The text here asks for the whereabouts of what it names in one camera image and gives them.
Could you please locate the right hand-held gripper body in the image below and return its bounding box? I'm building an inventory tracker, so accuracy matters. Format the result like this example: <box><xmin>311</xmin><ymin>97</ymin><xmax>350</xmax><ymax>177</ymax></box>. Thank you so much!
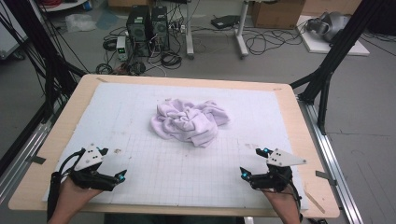
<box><xmin>249</xmin><ymin>148</ymin><xmax>308</xmax><ymax>192</ymax></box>

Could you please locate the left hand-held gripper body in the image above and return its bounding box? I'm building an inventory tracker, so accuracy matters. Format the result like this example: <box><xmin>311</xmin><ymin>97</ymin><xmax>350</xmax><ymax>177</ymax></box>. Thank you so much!
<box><xmin>66</xmin><ymin>143</ymin><xmax>118</xmax><ymax>191</ymax></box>

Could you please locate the pale pink towel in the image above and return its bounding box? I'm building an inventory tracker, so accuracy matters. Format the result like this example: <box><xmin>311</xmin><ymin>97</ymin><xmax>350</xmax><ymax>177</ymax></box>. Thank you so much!
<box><xmin>149</xmin><ymin>98</ymin><xmax>231</xmax><ymax>148</ymax></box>

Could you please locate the person's right hand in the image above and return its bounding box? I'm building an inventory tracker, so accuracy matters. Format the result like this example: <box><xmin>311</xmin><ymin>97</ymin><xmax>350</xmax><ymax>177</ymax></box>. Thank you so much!
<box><xmin>262</xmin><ymin>186</ymin><xmax>303</xmax><ymax>224</ymax></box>

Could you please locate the person's left hand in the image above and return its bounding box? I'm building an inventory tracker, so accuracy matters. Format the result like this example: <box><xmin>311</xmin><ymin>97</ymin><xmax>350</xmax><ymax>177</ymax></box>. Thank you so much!
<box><xmin>47</xmin><ymin>177</ymin><xmax>105</xmax><ymax>224</ymax></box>

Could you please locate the light wooden table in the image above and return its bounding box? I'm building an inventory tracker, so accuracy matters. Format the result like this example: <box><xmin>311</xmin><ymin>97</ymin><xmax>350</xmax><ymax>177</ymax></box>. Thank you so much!
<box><xmin>7</xmin><ymin>74</ymin><xmax>341</xmax><ymax>218</ymax></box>

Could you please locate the grey tape strip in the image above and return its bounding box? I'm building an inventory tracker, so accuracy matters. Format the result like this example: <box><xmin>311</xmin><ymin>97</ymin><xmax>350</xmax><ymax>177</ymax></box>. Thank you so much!
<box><xmin>315</xmin><ymin>170</ymin><xmax>338</xmax><ymax>187</ymax></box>

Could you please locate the black tape strip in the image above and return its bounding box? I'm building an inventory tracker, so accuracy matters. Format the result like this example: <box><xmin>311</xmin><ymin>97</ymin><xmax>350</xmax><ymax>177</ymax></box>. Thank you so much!
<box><xmin>31</xmin><ymin>154</ymin><xmax>48</xmax><ymax>165</ymax></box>

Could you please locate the white grid mat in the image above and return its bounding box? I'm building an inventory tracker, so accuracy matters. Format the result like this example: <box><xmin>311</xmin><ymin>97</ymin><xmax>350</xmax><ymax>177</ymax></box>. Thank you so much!
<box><xmin>41</xmin><ymin>82</ymin><xmax>309</xmax><ymax>211</ymax></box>

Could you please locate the white power supply box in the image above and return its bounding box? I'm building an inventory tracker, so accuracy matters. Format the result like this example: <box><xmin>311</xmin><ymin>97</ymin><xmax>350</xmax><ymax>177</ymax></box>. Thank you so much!
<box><xmin>116</xmin><ymin>35</ymin><xmax>130</xmax><ymax>62</ymax></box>

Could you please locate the white desk leg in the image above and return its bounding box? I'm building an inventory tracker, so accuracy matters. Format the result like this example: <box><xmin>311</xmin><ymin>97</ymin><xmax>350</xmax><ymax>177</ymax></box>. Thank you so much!
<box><xmin>234</xmin><ymin>0</ymin><xmax>250</xmax><ymax>60</ymax></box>
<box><xmin>185</xmin><ymin>0</ymin><xmax>196</xmax><ymax>60</ymax></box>

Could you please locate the white floor board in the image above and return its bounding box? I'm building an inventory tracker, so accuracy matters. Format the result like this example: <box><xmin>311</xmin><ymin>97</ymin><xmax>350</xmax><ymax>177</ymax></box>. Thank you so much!
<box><xmin>295</xmin><ymin>14</ymin><xmax>371</xmax><ymax>57</ymax></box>

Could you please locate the wide black computer tower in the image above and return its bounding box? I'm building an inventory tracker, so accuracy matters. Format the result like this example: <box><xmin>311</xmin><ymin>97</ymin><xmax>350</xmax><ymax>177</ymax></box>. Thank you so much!
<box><xmin>125</xmin><ymin>5</ymin><xmax>153</xmax><ymax>58</ymax></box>

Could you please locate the clear plastic bag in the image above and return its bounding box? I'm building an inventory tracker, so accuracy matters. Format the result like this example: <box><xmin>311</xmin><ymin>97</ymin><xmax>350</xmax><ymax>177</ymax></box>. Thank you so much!
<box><xmin>64</xmin><ymin>13</ymin><xmax>98</xmax><ymax>34</ymax></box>

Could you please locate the narrow black computer tower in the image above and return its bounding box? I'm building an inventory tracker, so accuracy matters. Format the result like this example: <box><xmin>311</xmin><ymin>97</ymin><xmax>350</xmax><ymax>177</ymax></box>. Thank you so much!
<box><xmin>150</xmin><ymin>6</ymin><xmax>171</xmax><ymax>52</ymax></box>

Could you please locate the flat black device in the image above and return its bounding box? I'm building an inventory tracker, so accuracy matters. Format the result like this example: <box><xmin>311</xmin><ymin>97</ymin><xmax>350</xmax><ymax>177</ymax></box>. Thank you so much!
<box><xmin>210</xmin><ymin>14</ymin><xmax>241</xmax><ymax>30</ymax></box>

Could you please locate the brown cardboard box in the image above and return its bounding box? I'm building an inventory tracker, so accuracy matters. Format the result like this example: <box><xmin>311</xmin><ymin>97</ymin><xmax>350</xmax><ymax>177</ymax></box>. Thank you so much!
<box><xmin>251</xmin><ymin>0</ymin><xmax>306</xmax><ymax>30</ymax></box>

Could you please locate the grey helmet device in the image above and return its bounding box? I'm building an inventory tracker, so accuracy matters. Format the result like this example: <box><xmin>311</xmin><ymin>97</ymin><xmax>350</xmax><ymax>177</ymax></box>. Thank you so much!
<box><xmin>305</xmin><ymin>11</ymin><xmax>351</xmax><ymax>43</ymax></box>

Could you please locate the white cabinet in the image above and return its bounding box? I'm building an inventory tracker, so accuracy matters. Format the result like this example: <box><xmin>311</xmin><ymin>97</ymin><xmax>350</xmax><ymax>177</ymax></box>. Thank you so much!
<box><xmin>0</xmin><ymin>0</ymin><xmax>30</xmax><ymax>61</ymax></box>

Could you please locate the round white table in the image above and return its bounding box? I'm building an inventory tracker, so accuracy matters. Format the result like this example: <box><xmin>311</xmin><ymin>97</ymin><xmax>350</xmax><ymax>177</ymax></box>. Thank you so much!
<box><xmin>39</xmin><ymin>0</ymin><xmax>89</xmax><ymax>13</ymax></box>

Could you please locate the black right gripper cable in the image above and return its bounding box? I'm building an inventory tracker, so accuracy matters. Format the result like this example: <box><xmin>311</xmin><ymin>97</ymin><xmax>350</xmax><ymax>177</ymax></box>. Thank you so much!
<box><xmin>288</xmin><ymin>180</ymin><xmax>305</xmax><ymax>224</ymax></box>

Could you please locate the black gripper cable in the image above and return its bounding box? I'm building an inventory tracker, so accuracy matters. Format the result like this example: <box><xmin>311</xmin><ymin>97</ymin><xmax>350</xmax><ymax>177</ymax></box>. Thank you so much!
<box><xmin>46</xmin><ymin>147</ymin><xmax>87</xmax><ymax>222</ymax></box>
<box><xmin>288</xmin><ymin>180</ymin><xmax>305</xmax><ymax>224</ymax></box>

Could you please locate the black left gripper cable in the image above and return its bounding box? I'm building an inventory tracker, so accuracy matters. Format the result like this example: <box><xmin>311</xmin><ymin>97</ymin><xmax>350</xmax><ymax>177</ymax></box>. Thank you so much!
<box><xmin>46</xmin><ymin>147</ymin><xmax>87</xmax><ymax>222</ymax></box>

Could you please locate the aluminium rail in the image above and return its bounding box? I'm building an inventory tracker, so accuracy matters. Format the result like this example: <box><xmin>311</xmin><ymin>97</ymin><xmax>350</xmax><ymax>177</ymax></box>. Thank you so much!
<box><xmin>0</xmin><ymin>120</ymin><xmax>53</xmax><ymax>203</ymax></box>
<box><xmin>297</xmin><ymin>97</ymin><xmax>365</xmax><ymax>224</ymax></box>

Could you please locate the black metal frame stand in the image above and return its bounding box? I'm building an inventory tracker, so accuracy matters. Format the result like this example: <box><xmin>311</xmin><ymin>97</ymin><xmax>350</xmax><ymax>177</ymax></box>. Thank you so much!
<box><xmin>289</xmin><ymin>0</ymin><xmax>388</xmax><ymax>135</ymax></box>
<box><xmin>0</xmin><ymin>0</ymin><xmax>89</xmax><ymax>123</ymax></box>

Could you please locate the black floor cable tangle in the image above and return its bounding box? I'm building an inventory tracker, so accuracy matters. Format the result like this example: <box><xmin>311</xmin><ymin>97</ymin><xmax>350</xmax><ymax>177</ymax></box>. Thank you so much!
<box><xmin>242</xmin><ymin>27</ymin><xmax>305</xmax><ymax>57</ymax></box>

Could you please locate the coiled black cable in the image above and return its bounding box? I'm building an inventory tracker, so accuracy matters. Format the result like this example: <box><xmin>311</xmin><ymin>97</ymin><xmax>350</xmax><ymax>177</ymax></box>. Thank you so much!
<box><xmin>160</xmin><ymin>50</ymin><xmax>183</xmax><ymax>70</ymax></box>

